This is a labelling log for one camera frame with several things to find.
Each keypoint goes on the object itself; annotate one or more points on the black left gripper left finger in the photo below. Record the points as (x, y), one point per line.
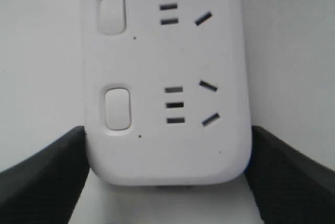
(46, 187)

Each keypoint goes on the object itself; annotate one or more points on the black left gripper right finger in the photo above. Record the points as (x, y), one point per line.
(288, 186)

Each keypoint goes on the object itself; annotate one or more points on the white five-outlet power strip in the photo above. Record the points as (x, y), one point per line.
(165, 91)

